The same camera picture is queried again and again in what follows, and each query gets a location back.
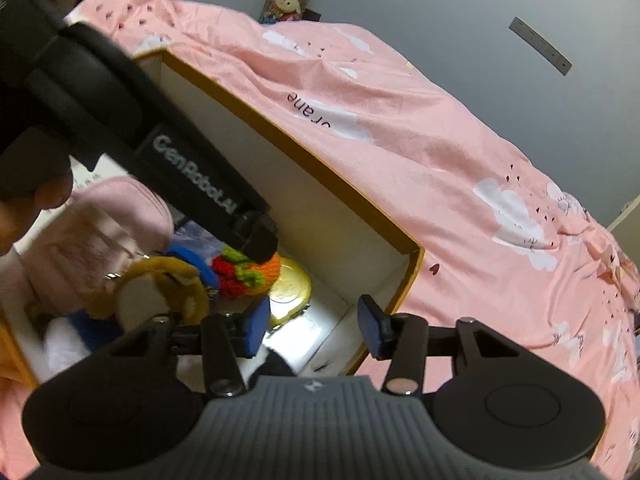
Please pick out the pink card wallet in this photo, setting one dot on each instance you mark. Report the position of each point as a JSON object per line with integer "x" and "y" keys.
{"x": 115, "y": 220}

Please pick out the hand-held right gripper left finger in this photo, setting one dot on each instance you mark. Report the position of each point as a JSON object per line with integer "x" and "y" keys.
{"x": 256, "y": 330}

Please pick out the orange cardboard box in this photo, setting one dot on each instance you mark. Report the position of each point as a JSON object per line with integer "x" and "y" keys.
{"x": 280, "y": 182}

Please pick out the small dark wall socket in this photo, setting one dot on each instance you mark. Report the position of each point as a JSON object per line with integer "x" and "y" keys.
{"x": 311, "y": 13}

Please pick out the pink cloud-print bedsheet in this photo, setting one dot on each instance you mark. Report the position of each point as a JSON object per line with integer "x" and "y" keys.
{"x": 425, "y": 160}

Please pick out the illustrated card box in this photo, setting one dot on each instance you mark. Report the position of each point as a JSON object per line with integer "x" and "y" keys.
{"x": 192, "y": 235}

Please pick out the grey wall socket strip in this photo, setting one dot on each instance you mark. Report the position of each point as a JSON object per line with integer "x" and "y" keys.
{"x": 540, "y": 45}

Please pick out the yellow lion plush toy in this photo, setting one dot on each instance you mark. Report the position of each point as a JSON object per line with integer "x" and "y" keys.
{"x": 145, "y": 300}

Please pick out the person's left hand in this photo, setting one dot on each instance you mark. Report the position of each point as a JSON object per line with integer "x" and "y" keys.
{"x": 25, "y": 220}

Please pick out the knitted orange fruit toy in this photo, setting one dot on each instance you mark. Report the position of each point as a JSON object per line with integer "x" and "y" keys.
{"x": 260, "y": 275}

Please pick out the yellow tape measure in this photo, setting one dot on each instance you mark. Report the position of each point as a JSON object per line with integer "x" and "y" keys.
{"x": 290, "y": 290}

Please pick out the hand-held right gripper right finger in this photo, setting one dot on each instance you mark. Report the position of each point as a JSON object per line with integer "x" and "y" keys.
{"x": 372, "y": 327}

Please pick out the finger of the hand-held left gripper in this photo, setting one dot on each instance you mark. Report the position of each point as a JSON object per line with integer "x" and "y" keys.
{"x": 255, "y": 237}

